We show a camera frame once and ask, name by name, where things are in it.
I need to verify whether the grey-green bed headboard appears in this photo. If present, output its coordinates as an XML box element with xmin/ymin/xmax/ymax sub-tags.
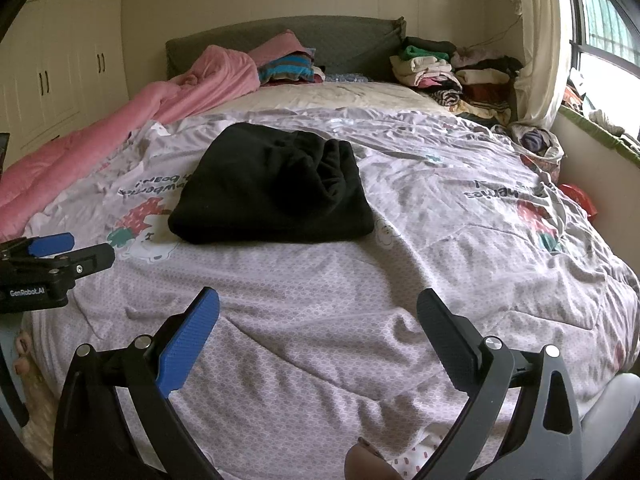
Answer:
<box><xmin>165</xmin><ymin>15</ymin><xmax>407</xmax><ymax>84</ymax></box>

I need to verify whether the pink blanket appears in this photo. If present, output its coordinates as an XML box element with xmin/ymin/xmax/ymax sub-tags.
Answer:
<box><xmin>0</xmin><ymin>44</ymin><xmax>262</xmax><ymax>243</ymax></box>

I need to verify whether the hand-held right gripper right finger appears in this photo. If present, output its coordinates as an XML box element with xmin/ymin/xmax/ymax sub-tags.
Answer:
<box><xmin>415</xmin><ymin>287</ymin><xmax>585</xmax><ymax>480</ymax></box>

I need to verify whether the person's bare foot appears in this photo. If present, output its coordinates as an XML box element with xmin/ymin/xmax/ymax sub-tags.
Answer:
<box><xmin>11</xmin><ymin>330</ymin><xmax>57</xmax><ymax>471</ymax></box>

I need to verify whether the cream curtain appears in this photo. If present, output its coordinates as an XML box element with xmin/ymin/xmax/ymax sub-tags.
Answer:
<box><xmin>512</xmin><ymin>0</ymin><xmax>577</xmax><ymax>127</ymax></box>

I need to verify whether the green windowsill mat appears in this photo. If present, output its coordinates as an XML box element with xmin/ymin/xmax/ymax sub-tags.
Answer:
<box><xmin>557</xmin><ymin>105</ymin><xmax>640</xmax><ymax>167</ymax></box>

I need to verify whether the striped folded blanket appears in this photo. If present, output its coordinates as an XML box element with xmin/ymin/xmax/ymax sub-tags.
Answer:
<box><xmin>257</xmin><ymin>50</ymin><xmax>327</xmax><ymax>86</ymax></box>

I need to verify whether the cream wardrobe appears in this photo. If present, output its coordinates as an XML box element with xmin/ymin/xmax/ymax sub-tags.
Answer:
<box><xmin>0</xmin><ymin>0</ymin><xmax>132</xmax><ymax>171</ymax></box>

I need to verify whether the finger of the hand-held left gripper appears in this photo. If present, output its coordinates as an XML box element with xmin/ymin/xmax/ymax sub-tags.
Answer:
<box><xmin>52</xmin><ymin>242</ymin><xmax>116</xmax><ymax>277</ymax></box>
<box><xmin>0</xmin><ymin>232</ymin><xmax>76</xmax><ymax>261</ymax></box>

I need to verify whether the person's right hand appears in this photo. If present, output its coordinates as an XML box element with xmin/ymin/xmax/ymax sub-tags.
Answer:
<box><xmin>345</xmin><ymin>437</ymin><xmax>402</xmax><ymax>480</ymax></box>

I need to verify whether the window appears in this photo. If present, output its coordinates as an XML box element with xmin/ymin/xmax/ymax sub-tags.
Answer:
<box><xmin>565</xmin><ymin>0</ymin><xmax>640</xmax><ymax>147</ymax></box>

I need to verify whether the black sweater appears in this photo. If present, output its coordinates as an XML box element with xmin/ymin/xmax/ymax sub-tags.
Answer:
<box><xmin>167</xmin><ymin>122</ymin><xmax>377</xmax><ymax>246</ymax></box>

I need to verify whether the pile of folded clothes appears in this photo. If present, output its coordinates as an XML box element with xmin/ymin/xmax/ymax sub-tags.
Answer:
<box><xmin>389</xmin><ymin>35</ymin><xmax>526</xmax><ymax>124</ymax></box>

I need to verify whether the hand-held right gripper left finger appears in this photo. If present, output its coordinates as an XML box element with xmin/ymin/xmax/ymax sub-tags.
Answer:
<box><xmin>52</xmin><ymin>286</ymin><xmax>222</xmax><ymax>480</ymax></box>

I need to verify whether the red plastic item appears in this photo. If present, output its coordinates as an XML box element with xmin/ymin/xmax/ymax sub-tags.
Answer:
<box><xmin>557</xmin><ymin>182</ymin><xmax>599</xmax><ymax>219</ymax></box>

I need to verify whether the pink cloth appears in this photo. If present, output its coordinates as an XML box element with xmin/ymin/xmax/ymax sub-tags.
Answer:
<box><xmin>247</xmin><ymin>30</ymin><xmax>317</xmax><ymax>69</ymax></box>

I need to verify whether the white bag of clothes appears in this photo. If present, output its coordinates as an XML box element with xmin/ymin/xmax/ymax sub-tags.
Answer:
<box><xmin>492</xmin><ymin>120</ymin><xmax>564</xmax><ymax>172</ymax></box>

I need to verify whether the beige bed sheet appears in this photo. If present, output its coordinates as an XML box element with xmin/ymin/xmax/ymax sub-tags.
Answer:
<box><xmin>207</xmin><ymin>80</ymin><xmax>451</xmax><ymax>124</ymax></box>

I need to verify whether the lilac printed duvet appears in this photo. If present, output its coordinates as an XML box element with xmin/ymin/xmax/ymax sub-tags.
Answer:
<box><xmin>0</xmin><ymin>107</ymin><xmax>640</xmax><ymax>480</ymax></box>

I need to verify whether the person's white trouser leg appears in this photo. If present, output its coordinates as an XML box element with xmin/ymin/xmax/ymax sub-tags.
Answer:
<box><xmin>577</xmin><ymin>372</ymin><xmax>640</xmax><ymax>480</ymax></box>

